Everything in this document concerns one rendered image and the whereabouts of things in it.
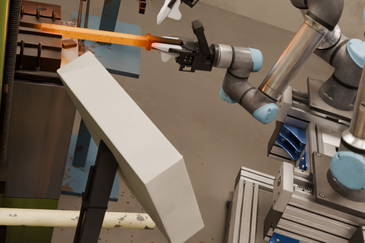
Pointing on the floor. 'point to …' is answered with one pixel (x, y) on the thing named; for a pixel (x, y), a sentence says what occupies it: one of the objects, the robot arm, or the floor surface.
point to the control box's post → (99, 194)
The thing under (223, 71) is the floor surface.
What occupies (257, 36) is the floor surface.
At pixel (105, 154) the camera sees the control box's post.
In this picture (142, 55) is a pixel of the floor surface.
